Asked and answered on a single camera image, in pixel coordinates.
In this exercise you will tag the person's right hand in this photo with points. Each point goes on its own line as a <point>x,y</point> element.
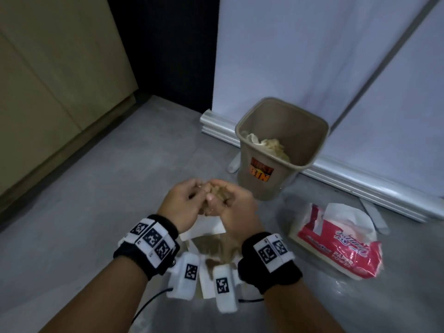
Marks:
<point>241,214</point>

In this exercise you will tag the person's left hand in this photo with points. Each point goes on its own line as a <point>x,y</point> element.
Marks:
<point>177,204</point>

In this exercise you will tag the person's left fingers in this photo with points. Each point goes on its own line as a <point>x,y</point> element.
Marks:
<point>195,190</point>

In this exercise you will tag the person's right thumb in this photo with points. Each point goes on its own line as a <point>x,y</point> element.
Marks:
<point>212,201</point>

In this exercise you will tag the brown stained tissue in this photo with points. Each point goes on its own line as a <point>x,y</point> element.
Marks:
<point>222,196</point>

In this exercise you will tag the person's right forearm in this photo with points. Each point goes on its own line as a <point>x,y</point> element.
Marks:
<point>298,312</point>

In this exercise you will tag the person's left forearm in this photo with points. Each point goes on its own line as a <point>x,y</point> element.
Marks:
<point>100,301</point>

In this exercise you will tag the grey backdrop base foot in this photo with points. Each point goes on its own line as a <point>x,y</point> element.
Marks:
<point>233,164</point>
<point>376,218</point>

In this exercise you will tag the white stained paper sheet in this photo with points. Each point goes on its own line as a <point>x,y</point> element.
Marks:
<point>208,246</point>

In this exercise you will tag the beige plastic waste bin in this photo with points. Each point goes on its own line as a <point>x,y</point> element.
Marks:
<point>267,176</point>

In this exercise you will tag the black wristband with marker tags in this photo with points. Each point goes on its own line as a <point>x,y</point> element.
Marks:
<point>152,246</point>
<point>270,263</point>

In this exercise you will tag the crumpled tissues waste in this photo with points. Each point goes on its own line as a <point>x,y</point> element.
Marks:
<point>270,145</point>

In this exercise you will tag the red tissue paper packet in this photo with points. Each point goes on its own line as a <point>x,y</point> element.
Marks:
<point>340,246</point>

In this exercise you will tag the white roll-up backdrop screen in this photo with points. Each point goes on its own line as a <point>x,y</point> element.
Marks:
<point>295,48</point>

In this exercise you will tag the beige wooden cabinet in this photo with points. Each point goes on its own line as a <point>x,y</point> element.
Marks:
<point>45,83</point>

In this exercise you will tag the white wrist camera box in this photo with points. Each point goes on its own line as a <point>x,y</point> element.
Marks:
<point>225,289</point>
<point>184,277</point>

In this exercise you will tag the silver backdrop base rail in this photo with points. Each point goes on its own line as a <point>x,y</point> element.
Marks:
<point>364,185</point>

